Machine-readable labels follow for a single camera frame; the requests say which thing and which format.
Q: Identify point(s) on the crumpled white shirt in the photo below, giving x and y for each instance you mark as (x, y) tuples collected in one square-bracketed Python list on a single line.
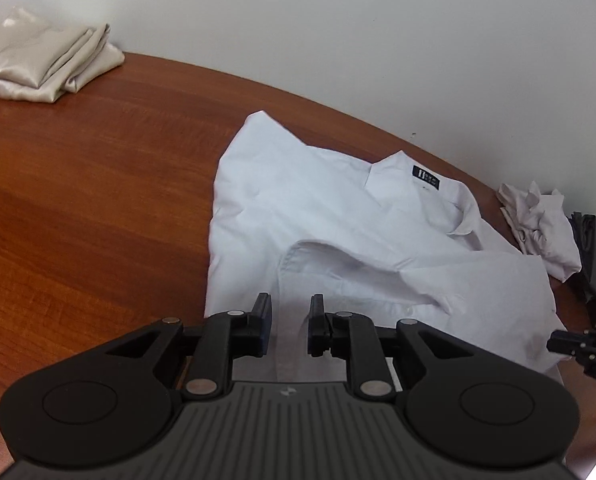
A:
[(542, 230)]

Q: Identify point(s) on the white collared shirt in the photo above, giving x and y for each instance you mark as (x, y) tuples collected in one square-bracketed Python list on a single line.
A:
[(328, 200)]

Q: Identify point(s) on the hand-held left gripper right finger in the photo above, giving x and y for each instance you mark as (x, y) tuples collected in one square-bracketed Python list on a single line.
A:
[(314, 330)]

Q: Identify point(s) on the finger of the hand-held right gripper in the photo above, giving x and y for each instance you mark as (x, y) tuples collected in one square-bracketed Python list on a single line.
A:
[(572, 344)]

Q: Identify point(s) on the folded beige satin cloth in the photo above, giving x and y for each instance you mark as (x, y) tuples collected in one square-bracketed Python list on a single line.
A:
[(38, 55)]

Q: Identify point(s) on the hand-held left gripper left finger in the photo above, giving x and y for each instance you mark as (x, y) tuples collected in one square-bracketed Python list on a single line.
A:
[(263, 330)]

